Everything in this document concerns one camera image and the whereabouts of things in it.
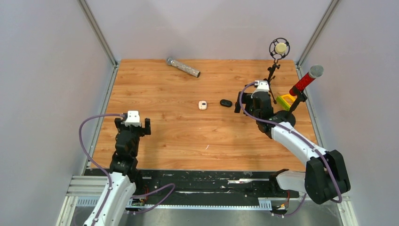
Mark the silver glitter microphone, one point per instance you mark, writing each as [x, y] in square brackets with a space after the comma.
[183, 67]

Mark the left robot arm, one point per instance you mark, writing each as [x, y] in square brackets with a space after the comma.
[123, 175]

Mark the black round-base microphone stand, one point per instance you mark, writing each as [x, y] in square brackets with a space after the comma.
[288, 116]

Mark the red glitter microphone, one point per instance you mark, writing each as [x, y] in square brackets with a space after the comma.
[314, 72]

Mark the white earbuds charging case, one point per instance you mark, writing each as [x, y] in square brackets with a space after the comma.
[202, 105]

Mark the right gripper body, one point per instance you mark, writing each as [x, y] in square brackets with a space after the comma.
[246, 98]

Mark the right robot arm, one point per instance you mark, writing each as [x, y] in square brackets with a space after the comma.
[325, 177]

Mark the black tripod microphone stand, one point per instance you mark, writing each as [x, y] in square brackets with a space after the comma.
[279, 48]

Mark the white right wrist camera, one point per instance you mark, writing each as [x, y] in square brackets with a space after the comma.
[261, 86]

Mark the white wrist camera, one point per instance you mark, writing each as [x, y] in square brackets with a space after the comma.
[261, 86]
[132, 119]

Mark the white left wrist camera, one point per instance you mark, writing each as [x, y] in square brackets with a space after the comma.
[132, 119]

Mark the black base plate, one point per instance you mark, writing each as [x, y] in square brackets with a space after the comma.
[211, 188]

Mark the black earbuds charging case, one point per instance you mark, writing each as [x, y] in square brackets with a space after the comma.
[226, 103]

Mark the yellow green toy block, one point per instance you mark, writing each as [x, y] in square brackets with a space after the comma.
[285, 101]

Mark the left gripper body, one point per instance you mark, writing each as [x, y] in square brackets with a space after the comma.
[136, 132]

